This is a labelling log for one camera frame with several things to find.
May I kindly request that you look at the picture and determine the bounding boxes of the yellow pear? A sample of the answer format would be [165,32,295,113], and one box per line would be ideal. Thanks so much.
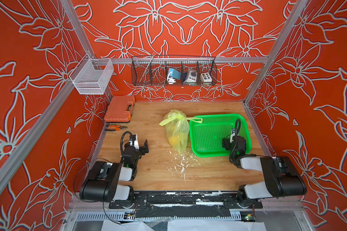
[168,135,182,148]

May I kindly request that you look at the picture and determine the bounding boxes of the yellow plastic bag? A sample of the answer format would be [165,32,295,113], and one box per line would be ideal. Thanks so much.
[159,110,203,153]

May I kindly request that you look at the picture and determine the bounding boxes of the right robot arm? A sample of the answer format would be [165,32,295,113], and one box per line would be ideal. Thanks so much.
[222,134,307,208]

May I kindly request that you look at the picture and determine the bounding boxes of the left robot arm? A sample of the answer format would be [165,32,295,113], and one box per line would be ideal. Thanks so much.
[79,141,149,203]

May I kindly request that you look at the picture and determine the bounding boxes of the green plastic basket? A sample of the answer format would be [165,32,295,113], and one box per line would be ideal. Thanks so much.
[189,114,252,158]

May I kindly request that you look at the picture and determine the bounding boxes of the orange tool case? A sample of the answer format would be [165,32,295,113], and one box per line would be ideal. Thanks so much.
[104,95,136,123]

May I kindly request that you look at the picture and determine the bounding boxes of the white button box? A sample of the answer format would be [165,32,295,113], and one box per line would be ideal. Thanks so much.
[200,72,212,86]

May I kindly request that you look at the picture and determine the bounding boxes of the blue white device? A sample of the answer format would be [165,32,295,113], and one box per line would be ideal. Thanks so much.
[166,68,181,85]

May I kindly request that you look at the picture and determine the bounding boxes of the white round socket box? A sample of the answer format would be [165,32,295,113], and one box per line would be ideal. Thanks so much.
[183,68,197,84]

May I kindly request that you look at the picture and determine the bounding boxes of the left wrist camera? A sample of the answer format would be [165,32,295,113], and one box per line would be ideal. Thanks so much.
[130,134,139,150]

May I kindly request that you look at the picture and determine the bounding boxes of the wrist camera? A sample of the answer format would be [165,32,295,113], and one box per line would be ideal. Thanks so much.
[230,128,237,142]
[130,134,139,150]

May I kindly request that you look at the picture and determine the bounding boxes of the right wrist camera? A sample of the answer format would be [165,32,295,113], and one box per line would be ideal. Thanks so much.
[230,128,237,142]

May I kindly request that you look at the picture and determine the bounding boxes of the orange handled pliers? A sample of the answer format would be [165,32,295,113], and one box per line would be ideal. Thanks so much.
[105,124,128,131]

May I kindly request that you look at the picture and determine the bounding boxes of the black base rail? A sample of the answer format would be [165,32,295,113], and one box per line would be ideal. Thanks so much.
[108,191,263,220]

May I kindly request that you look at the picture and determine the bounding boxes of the black wire wall basket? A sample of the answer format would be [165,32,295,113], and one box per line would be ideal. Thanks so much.
[131,55,218,87]

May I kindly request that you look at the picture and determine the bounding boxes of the clear wire basket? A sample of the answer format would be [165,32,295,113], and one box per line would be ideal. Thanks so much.
[70,59,114,95]

